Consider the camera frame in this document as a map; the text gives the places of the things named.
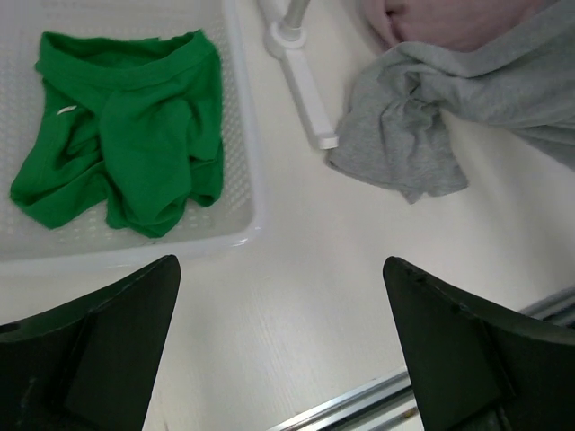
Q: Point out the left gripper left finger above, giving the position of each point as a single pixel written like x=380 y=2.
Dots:
x=90 y=364

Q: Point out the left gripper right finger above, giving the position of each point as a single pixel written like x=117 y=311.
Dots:
x=476 y=365

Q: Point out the green tank top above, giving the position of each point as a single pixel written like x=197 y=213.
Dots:
x=134 y=124

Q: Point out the grey tank top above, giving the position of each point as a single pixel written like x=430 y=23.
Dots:
x=394 y=136

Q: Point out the pink mauve tank top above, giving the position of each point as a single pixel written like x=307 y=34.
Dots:
x=459 y=25

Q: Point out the white plastic basket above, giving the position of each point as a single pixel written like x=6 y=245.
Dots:
x=88 y=243

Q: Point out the white metal clothes rack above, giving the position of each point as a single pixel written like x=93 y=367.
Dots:
x=285 y=39

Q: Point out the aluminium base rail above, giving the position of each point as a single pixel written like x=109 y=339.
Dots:
x=388 y=403

